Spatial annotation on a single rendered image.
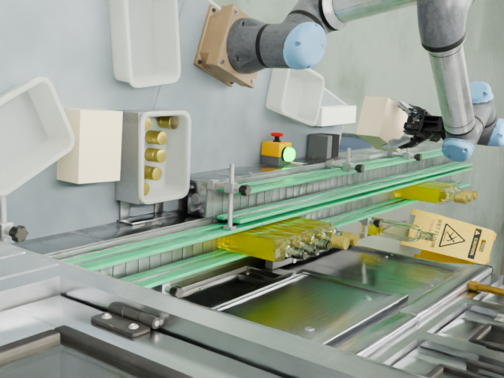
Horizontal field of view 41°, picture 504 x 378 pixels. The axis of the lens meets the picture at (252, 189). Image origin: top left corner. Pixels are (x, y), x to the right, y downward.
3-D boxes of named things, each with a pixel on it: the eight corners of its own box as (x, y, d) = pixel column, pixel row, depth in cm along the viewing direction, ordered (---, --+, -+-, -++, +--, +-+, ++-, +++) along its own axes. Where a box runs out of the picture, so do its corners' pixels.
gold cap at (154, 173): (139, 165, 167) (152, 167, 165) (150, 164, 170) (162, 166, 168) (139, 179, 168) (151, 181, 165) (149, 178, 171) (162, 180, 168)
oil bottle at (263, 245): (216, 248, 179) (282, 264, 166) (217, 227, 178) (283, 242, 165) (229, 244, 183) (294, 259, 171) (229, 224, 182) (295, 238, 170)
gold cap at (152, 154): (144, 148, 168) (156, 149, 165) (154, 146, 170) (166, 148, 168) (144, 161, 168) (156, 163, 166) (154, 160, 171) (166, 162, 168)
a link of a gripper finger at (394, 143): (374, 142, 196) (403, 127, 192) (382, 147, 200) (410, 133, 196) (377, 151, 194) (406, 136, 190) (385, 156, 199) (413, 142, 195)
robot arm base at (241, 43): (230, 10, 177) (260, 9, 171) (264, 25, 189) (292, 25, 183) (222, 67, 178) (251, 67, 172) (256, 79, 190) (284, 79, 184)
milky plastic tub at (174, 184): (115, 200, 165) (140, 205, 159) (116, 109, 161) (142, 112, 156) (166, 192, 178) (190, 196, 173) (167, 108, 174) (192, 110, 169)
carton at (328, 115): (307, 107, 229) (322, 108, 226) (342, 104, 248) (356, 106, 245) (306, 124, 231) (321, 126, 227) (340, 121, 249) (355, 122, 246)
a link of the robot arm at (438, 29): (451, 3, 133) (479, 168, 166) (469, -30, 138) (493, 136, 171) (397, 2, 139) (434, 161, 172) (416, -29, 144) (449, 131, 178)
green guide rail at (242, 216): (216, 219, 176) (240, 223, 172) (216, 215, 176) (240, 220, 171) (455, 163, 315) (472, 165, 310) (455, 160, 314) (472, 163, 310)
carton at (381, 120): (364, 95, 198) (388, 97, 194) (385, 113, 211) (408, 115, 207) (355, 134, 197) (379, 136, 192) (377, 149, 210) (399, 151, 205)
